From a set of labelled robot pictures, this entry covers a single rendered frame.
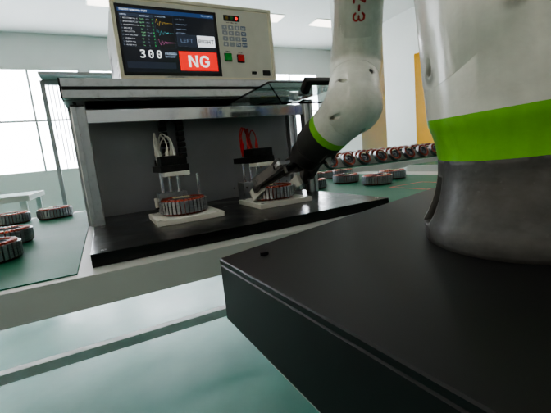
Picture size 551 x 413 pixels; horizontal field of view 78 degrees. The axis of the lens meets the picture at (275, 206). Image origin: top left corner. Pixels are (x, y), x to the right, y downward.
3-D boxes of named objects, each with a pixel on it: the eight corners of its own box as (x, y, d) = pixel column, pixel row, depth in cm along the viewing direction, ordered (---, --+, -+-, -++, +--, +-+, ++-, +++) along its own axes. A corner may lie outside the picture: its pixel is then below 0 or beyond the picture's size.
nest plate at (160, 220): (225, 215, 79) (224, 210, 79) (157, 227, 72) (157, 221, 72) (207, 209, 92) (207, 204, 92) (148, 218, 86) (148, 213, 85)
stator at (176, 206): (212, 211, 79) (211, 195, 78) (162, 219, 75) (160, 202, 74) (203, 206, 89) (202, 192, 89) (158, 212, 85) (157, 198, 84)
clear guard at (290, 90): (366, 102, 84) (366, 76, 83) (282, 103, 74) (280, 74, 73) (299, 119, 113) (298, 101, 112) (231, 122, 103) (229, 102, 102)
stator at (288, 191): (302, 196, 91) (301, 182, 90) (267, 202, 85) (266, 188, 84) (279, 193, 100) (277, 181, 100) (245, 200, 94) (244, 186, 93)
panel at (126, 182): (294, 188, 124) (287, 103, 119) (91, 219, 95) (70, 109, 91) (293, 188, 125) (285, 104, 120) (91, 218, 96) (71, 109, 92)
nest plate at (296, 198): (312, 200, 89) (311, 196, 89) (261, 209, 83) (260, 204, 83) (285, 197, 103) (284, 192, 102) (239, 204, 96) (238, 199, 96)
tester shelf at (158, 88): (312, 95, 107) (311, 79, 106) (61, 98, 77) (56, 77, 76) (256, 115, 146) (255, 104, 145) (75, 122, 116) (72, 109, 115)
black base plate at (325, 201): (389, 206, 82) (389, 197, 82) (92, 268, 54) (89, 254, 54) (292, 194, 124) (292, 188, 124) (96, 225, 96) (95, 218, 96)
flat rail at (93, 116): (307, 114, 106) (306, 104, 105) (80, 123, 79) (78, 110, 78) (305, 115, 107) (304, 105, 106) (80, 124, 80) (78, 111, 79)
